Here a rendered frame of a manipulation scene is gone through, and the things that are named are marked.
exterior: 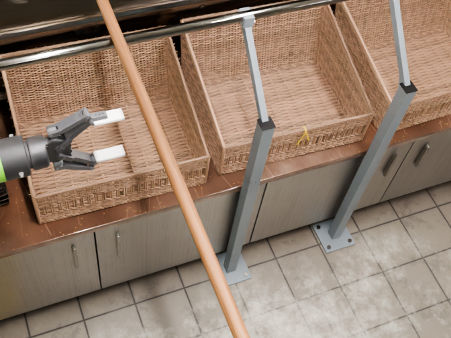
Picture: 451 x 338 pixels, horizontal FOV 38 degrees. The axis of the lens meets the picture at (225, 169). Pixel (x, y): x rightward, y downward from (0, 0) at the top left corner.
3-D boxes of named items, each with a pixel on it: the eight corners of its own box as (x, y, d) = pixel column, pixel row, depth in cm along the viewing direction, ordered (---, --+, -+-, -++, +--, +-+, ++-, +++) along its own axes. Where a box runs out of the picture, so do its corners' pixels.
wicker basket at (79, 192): (9, 108, 225) (-6, 52, 202) (166, 78, 240) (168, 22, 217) (37, 227, 200) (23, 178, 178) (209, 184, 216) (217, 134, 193)
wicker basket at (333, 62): (173, 72, 242) (176, 17, 219) (310, 45, 257) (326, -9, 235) (217, 178, 218) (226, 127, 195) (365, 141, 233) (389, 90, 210)
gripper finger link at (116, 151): (96, 161, 152) (96, 163, 152) (125, 153, 154) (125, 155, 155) (92, 151, 153) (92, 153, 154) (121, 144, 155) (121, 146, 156)
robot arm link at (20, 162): (9, 192, 142) (3, 168, 135) (-1, 151, 148) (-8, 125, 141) (37, 185, 144) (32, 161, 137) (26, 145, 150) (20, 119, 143)
